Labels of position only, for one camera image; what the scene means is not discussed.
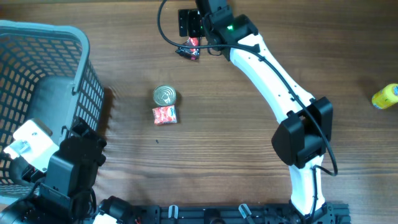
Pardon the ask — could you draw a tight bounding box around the red snack packet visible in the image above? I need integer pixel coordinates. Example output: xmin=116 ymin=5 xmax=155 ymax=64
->
xmin=152 ymin=105 xmax=177 ymax=125

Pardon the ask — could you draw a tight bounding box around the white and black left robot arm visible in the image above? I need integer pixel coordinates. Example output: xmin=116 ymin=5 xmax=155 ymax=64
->
xmin=1 ymin=119 xmax=138 ymax=223

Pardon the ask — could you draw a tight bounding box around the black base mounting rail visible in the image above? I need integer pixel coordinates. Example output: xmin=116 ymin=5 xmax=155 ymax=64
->
xmin=77 ymin=195 xmax=352 ymax=224

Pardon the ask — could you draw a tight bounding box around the grey plastic mesh basket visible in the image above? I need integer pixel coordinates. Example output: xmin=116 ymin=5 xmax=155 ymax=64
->
xmin=1 ymin=20 xmax=104 ymax=198

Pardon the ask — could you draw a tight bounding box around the round metal tin can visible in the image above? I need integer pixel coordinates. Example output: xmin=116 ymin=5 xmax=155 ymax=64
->
xmin=153 ymin=85 xmax=177 ymax=106

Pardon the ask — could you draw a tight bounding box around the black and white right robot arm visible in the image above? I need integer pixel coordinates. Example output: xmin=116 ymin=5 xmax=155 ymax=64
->
xmin=179 ymin=1 xmax=333 ymax=223

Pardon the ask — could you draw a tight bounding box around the black and clear foil pouch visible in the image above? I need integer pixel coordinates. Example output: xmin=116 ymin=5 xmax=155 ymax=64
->
xmin=175 ymin=37 xmax=201 ymax=60

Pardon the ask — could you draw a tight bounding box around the yellow lidded small jar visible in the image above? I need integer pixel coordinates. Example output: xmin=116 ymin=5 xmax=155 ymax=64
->
xmin=371 ymin=83 xmax=397 ymax=110

